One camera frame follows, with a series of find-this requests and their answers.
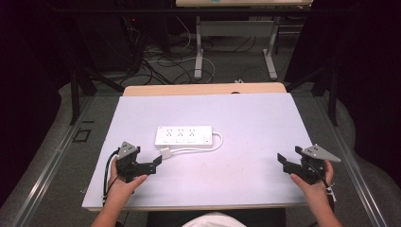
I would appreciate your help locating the white table mat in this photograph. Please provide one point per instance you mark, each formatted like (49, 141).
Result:
(246, 157)

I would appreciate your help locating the person's white shirt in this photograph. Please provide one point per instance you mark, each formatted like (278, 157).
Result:
(214, 220)

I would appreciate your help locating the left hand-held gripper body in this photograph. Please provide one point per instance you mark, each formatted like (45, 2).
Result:
(127, 164)

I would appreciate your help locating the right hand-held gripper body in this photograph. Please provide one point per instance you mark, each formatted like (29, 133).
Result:
(312, 167)

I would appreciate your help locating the person's right hand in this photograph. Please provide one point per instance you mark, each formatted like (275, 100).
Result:
(315, 192)

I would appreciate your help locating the aluminium floor rail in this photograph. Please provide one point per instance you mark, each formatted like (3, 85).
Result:
(353, 167)
(41, 176)

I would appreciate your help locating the black equipment cabinet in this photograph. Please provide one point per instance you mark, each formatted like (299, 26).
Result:
(110, 41)

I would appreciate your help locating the black metal stand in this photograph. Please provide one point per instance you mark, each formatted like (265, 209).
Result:
(75, 91)
(332, 91)

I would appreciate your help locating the white desk with metal legs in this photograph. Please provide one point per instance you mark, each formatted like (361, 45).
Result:
(236, 28)

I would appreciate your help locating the person's left hand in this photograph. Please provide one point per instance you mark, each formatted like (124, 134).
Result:
(121, 189)

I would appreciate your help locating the black floor socket plate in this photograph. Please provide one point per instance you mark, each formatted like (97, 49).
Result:
(82, 135)

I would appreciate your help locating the white power plug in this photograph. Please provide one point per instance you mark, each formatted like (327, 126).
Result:
(165, 153)

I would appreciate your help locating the dark curtain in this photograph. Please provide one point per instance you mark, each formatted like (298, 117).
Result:
(28, 94)
(372, 78)

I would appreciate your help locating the white power strip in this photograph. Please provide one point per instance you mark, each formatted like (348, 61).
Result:
(183, 137)

